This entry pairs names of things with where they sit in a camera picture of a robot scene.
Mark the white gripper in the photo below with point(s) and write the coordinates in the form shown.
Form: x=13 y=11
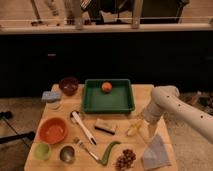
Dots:
x=152 y=114

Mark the yellow banana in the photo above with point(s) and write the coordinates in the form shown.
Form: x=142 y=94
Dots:
x=134 y=128

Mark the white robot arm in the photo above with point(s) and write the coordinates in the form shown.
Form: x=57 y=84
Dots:
x=166 y=99

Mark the dark maroon bowl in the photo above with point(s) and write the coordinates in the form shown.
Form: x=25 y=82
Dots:
x=69 y=85

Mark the orange red bowl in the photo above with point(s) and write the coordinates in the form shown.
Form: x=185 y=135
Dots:
x=53 y=130

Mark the grey folded cloth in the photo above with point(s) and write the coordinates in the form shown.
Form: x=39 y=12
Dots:
x=155 y=155

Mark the wooden block brush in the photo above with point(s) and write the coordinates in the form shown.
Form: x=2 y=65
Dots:
x=106 y=126

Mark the orange fruit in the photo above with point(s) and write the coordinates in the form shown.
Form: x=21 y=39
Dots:
x=106 y=87

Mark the green plastic tray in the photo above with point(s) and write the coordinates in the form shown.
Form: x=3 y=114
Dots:
x=118 y=100

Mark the bunch of dark grapes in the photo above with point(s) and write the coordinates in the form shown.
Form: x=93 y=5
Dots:
x=125 y=161

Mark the green chili pepper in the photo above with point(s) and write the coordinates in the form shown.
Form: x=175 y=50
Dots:
x=106 y=155

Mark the metal fork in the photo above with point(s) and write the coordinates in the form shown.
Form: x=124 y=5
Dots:
x=80 y=143

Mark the small metal cup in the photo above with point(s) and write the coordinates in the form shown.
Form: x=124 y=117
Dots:
x=67 y=154

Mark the clear glass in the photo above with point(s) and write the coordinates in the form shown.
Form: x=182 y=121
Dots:
x=53 y=105

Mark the light green cup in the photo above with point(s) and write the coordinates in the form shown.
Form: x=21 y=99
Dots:
x=42 y=151

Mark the black tripod stand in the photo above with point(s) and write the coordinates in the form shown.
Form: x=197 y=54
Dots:
x=5 y=116

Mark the white handled spatula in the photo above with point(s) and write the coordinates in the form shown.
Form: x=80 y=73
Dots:
x=78 y=120

